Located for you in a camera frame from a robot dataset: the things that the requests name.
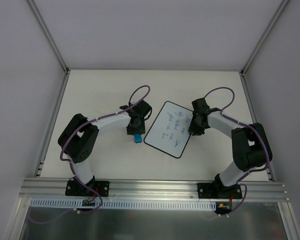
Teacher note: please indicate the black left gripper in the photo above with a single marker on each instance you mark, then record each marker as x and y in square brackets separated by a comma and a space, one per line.
[135, 130]

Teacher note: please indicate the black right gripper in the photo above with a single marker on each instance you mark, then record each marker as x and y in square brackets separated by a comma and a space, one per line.
[196, 130]

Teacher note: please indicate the blue whiteboard eraser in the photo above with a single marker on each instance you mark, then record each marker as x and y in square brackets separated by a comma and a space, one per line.
[138, 138]

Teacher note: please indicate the small black-framed whiteboard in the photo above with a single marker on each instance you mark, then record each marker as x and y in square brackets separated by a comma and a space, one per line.
[169, 131]

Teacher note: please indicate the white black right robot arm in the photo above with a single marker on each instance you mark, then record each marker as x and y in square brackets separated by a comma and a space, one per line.
[251, 151]

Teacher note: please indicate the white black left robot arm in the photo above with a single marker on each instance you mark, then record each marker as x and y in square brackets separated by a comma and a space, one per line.
[78, 139]

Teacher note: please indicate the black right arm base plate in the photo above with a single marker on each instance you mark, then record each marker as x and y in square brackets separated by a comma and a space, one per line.
[213, 191]

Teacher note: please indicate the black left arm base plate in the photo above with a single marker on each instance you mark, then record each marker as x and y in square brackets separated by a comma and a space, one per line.
[75, 189]

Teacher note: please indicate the left table edge rail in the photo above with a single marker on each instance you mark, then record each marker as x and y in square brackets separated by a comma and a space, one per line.
[50, 127]

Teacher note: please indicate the white slotted cable duct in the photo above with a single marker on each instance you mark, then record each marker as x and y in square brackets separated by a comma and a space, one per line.
[123, 204]

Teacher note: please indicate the left aluminium corner post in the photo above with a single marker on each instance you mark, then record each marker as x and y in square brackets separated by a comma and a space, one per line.
[47, 34]

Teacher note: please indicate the aluminium corner post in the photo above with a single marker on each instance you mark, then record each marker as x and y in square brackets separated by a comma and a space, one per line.
[264, 36]
[47, 34]

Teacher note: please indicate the front aluminium mounting rail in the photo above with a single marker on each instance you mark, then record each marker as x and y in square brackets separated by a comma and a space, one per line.
[169, 190]

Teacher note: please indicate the right aluminium corner post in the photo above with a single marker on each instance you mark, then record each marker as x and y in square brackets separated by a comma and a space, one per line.
[264, 36]

